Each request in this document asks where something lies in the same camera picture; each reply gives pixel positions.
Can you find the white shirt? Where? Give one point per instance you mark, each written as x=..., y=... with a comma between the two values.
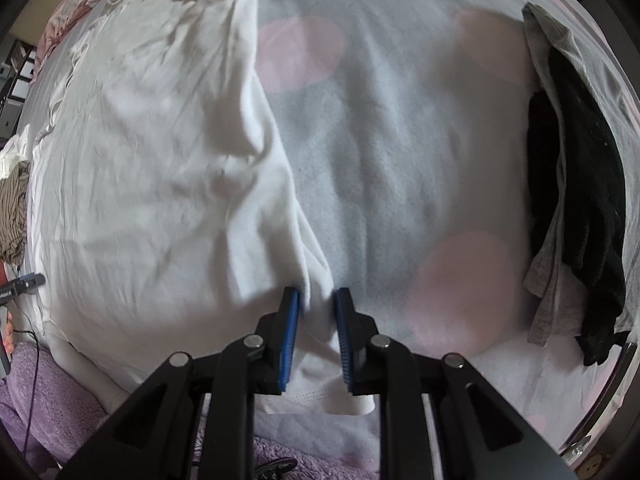
x=160, y=160

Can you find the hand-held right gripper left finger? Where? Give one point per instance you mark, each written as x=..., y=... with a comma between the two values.
x=290, y=340

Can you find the white muslin blanket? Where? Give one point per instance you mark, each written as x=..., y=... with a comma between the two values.
x=15, y=152

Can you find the black and white shelf unit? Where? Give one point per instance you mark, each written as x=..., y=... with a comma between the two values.
x=17, y=80

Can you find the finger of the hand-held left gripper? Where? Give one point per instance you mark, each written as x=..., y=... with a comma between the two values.
x=22, y=285

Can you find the grey garment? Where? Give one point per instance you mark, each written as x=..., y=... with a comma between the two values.
x=550, y=300

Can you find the light pink printed pillow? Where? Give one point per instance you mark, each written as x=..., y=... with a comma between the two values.
x=75, y=5

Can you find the black garment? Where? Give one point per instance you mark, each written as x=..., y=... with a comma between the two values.
x=585, y=185

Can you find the cream padded headboard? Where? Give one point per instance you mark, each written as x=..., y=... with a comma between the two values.
x=35, y=5

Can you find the brown striped pants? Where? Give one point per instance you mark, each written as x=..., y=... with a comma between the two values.
x=12, y=215

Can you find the person's left hand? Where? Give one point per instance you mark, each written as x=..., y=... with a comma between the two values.
x=8, y=337

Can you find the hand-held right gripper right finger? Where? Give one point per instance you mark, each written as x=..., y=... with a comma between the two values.
x=344, y=340

